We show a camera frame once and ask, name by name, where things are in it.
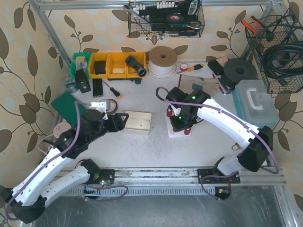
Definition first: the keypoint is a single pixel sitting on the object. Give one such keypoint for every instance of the red handled tool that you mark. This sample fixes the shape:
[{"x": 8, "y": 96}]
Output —
[{"x": 223, "y": 88}]

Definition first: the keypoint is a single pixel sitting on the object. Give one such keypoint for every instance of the yellow storage bin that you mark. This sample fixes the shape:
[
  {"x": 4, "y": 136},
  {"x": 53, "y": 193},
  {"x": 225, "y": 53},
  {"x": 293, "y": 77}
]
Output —
[{"x": 116, "y": 67}]

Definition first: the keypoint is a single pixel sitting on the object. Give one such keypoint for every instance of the black wire basket centre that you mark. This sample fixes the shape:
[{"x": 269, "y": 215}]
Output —
[{"x": 147, "y": 18}]

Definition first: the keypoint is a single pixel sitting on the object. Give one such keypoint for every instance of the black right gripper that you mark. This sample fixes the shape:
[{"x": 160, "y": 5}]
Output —
[{"x": 179, "y": 127}]

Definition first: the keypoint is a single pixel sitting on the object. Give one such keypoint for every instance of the black rubber disc spool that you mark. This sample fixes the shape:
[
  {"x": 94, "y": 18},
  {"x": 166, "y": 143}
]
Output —
[{"x": 236, "y": 70}]

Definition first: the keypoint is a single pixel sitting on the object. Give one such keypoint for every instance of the brown tape roll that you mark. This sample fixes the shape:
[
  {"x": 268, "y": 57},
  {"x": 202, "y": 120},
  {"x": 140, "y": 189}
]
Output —
[{"x": 112, "y": 106}]

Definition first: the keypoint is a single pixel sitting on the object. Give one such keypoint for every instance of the black wire basket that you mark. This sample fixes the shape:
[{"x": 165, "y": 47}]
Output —
[
  {"x": 147, "y": 18},
  {"x": 278, "y": 53}
]

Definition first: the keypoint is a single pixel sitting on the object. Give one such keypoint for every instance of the beige work glove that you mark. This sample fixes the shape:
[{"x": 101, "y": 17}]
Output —
[{"x": 189, "y": 83}]

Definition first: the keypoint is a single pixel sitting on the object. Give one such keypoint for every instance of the black box in bin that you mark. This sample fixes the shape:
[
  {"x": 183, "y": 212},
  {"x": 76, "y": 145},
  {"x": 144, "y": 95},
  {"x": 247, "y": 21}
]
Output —
[{"x": 100, "y": 67}]

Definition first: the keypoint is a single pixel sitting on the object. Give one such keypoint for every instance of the black green battery box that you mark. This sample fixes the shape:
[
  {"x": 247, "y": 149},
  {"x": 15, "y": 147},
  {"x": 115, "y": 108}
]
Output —
[{"x": 82, "y": 81}]

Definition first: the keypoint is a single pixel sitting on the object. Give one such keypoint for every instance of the black sanding block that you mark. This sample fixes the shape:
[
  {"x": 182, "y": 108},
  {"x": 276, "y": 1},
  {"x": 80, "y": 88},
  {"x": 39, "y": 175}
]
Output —
[{"x": 215, "y": 67}]

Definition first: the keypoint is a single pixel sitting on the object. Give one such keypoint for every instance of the green storage bin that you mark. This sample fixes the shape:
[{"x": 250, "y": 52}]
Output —
[{"x": 80, "y": 61}]

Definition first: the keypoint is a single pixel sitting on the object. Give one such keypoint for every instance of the yellow black small screwdriver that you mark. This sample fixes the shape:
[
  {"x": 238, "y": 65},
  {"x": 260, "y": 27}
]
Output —
[{"x": 195, "y": 67}]

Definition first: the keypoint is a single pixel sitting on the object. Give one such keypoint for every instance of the brass padlock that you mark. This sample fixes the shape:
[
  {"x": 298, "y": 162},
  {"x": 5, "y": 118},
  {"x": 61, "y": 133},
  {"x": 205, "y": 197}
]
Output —
[{"x": 236, "y": 147}]

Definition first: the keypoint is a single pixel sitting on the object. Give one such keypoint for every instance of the red large spring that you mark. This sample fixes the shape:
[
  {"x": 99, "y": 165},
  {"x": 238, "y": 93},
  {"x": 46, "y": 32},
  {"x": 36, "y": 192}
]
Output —
[
  {"x": 168, "y": 112},
  {"x": 187, "y": 131}
]

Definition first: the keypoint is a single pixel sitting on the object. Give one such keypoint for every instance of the white parts tray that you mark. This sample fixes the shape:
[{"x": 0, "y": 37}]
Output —
[{"x": 138, "y": 123}]

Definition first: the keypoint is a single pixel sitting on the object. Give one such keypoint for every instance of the round beige power socket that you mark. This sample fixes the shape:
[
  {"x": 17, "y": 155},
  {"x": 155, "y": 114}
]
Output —
[{"x": 61, "y": 128}]

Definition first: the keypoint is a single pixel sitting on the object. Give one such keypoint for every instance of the red white tape roll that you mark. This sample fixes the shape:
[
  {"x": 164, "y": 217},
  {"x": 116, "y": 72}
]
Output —
[{"x": 183, "y": 67}]

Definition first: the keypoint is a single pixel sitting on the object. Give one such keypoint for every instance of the black pipe fitting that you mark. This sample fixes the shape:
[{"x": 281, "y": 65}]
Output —
[{"x": 133, "y": 63}]

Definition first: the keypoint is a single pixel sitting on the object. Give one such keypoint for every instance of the black electrical tape roll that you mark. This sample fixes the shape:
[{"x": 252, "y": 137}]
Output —
[{"x": 174, "y": 18}]

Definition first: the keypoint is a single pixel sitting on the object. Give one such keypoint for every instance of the white peg base plate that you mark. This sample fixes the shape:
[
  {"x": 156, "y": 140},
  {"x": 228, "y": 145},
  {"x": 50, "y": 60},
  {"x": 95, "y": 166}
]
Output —
[{"x": 171, "y": 132}]

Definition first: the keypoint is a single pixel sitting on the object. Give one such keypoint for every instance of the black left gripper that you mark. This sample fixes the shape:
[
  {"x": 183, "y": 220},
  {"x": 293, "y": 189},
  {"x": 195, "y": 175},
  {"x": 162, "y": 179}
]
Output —
[{"x": 114, "y": 123}]

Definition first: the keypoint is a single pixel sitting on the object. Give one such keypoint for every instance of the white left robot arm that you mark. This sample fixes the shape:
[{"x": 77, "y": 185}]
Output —
[{"x": 29, "y": 199}]

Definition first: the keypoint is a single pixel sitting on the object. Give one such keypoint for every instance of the orange handled pliers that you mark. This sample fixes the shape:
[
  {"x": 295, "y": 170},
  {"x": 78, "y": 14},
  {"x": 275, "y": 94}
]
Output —
[{"x": 250, "y": 27}]

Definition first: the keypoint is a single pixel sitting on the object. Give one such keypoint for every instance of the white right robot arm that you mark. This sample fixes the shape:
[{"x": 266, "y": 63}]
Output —
[{"x": 256, "y": 142}]

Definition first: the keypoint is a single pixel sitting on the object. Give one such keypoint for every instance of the black wire basket right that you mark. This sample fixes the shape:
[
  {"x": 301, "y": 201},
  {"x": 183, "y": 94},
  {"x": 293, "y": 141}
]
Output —
[{"x": 278, "y": 53}]

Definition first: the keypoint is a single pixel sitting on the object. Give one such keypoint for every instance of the black aluminium extrusion profile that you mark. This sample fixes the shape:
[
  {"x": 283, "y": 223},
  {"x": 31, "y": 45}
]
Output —
[{"x": 97, "y": 88}]

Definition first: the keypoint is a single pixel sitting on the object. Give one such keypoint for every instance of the white cable spool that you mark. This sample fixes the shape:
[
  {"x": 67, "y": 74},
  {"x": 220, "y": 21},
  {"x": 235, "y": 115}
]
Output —
[{"x": 162, "y": 62}]

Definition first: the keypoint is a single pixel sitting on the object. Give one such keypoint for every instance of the black yellow handled screwdriver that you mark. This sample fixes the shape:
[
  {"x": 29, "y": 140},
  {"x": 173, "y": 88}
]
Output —
[{"x": 116, "y": 93}]

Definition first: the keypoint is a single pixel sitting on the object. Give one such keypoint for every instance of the clear glass jar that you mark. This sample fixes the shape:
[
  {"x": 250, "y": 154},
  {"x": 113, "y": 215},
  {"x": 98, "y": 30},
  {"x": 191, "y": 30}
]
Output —
[{"x": 71, "y": 86}]

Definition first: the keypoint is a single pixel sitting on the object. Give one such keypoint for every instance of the clear teal toolbox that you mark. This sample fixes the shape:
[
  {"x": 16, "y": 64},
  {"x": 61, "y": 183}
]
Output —
[{"x": 253, "y": 104}]

